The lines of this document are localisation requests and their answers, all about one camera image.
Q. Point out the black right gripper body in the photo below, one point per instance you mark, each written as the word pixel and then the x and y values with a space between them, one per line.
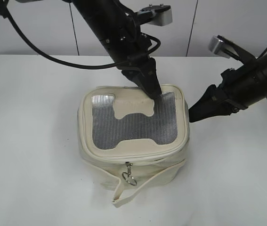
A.
pixel 228 76

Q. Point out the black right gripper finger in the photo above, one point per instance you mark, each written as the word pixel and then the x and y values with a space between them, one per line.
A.
pixel 212 103

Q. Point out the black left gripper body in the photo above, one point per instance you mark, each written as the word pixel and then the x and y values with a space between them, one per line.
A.
pixel 132 57

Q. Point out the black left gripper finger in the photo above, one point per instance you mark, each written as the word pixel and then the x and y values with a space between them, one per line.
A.
pixel 144 76

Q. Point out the cream fabric zipper bag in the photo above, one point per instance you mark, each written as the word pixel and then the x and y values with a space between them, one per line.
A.
pixel 116 125

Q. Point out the silver zipper pull with ring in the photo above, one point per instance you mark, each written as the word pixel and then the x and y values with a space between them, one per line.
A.
pixel 127 176

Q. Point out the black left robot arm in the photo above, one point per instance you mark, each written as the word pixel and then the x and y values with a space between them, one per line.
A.
pixel 118 30

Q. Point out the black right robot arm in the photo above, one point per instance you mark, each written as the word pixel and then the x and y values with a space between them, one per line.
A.
pixel 239 89

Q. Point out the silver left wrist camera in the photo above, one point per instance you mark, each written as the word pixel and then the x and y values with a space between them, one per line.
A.
pixel 159 15

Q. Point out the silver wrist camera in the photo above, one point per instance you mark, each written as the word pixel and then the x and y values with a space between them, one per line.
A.
pixel 159 15
pixel 221 47

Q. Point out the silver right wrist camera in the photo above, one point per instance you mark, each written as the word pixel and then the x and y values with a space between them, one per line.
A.
pixel 221 47

